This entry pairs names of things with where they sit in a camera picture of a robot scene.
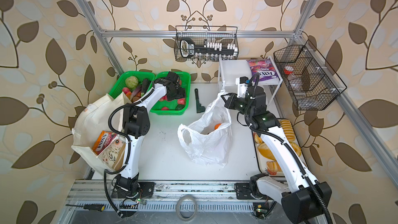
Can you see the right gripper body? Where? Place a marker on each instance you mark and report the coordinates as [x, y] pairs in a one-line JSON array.
[[239, 104]]

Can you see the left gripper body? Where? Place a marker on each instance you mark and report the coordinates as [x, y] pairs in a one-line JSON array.
[[177, 93]]

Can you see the white plastic bag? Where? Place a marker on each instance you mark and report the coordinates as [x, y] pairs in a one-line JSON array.
[[203, 144]]

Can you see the cream floral tote bag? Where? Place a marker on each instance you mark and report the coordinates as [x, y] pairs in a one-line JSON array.
[[89, 125]]

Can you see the orange snack bag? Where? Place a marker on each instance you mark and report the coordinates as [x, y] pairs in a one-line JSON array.
[[104, 140]]

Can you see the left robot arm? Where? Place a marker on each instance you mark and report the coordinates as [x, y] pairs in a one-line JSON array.
[[136, 124]]

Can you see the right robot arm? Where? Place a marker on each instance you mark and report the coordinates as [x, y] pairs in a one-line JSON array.
[[303, 197]]

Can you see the pink red apple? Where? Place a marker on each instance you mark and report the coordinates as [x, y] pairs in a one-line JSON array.
[[181, 101]]

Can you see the dark green avocado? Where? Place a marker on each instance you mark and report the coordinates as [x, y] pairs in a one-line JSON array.
[[179, 107]]

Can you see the right green fruit basket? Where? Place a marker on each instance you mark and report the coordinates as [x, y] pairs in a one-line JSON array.
[[164, 107]]

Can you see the dark green cucumber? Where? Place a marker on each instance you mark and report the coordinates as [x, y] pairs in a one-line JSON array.
[[145, 86]]

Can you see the dark green pipe wrench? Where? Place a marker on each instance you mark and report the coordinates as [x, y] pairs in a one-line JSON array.
[[199, 107]]

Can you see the white two-tier shelf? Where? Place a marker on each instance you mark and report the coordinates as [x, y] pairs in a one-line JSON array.
[[231, 70]]

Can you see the light purple eggplant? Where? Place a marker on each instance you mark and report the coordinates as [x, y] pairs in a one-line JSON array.
[[136, 92]]

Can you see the green cabbage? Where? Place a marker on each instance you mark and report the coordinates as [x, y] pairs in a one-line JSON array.
[[132, 82]]

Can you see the purple Fox's candy bag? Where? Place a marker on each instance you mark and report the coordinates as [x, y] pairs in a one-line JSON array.
[[267, 72]]

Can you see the black tool set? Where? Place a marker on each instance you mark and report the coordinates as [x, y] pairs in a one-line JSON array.
[[206, 50]]

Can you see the left green vegetable basket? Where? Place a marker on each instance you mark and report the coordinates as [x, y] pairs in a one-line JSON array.
[[116, 91]]

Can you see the plastic bottle red cap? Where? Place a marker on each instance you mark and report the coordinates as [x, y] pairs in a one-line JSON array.
[[293, 81]]

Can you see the bread tray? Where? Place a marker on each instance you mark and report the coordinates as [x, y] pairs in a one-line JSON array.
[[266, 160]]

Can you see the tape roll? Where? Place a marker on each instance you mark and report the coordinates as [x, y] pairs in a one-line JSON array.
[[186, 208]]

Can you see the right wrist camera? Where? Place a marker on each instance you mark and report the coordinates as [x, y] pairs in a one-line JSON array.
[[242, 86]]

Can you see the back black wire basket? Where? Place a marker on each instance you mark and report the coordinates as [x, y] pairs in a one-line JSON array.
[[225, 34]]

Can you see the black wire basket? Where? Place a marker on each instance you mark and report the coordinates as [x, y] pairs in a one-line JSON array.
[[225, 34], [321, 83]]

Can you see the right black wire basket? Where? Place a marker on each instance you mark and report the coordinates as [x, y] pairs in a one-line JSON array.
[[321, 83]]

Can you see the yellow handled screwdriver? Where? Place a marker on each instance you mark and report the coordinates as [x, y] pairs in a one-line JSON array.
[[90, 207]]

